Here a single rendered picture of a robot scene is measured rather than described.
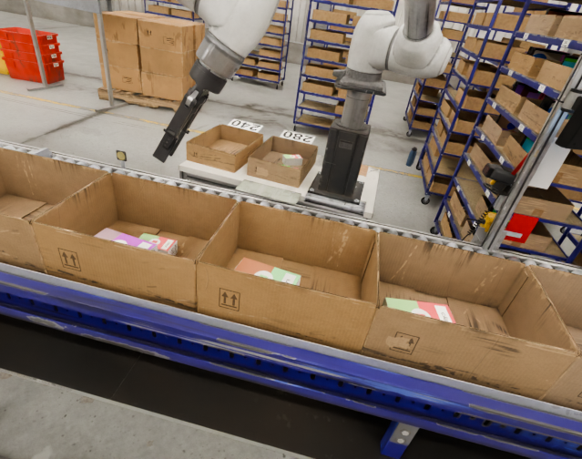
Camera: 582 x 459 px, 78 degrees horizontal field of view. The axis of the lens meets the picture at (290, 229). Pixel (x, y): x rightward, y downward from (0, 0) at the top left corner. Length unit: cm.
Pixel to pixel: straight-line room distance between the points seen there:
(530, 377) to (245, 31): 91
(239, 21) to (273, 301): 57
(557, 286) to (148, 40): 504
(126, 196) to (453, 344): 95
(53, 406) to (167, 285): 114
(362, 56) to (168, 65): 397
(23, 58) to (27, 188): 535
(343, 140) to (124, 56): 432
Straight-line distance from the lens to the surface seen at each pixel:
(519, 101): 254
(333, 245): 102
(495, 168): 163
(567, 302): 123
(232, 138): 225
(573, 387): 98
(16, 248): 107
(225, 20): 80
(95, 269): 95
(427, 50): 151
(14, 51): 672
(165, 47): 531
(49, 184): 134
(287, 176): 178
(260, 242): 106
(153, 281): 88
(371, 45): 160
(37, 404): 195
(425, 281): 109
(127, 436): 177
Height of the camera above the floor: 155
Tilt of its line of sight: 33 degrees down
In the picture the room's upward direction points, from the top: 9 degrees clockwise
